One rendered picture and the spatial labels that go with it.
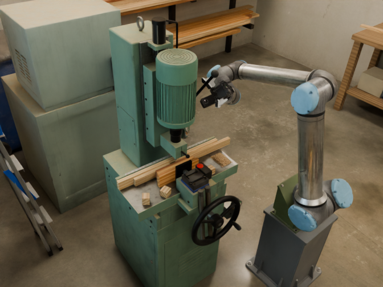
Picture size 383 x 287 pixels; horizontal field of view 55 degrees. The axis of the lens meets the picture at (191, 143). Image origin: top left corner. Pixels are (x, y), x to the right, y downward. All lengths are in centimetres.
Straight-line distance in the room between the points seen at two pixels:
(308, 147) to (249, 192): 150
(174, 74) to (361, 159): 260
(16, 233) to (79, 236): 45
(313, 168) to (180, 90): 68
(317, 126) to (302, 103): 12
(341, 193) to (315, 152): 36
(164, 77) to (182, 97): 12
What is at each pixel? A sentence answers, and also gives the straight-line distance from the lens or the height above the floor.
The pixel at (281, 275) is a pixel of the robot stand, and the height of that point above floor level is 14.
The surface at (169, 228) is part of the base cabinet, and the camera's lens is 190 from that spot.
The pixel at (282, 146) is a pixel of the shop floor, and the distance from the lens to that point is 366.
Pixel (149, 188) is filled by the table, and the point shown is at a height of 90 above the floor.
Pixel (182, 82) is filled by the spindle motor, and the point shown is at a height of 143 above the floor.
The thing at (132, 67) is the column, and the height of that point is 141.
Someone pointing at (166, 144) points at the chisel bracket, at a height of 105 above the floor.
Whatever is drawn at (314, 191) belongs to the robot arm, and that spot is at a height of 97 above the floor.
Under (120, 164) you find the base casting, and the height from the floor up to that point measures 80.
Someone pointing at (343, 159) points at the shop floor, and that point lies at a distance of 371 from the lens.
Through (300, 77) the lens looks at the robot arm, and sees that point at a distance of 176.
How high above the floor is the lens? 215
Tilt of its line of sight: 37 degrees down
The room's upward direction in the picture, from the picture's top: 3 degrees clockwise
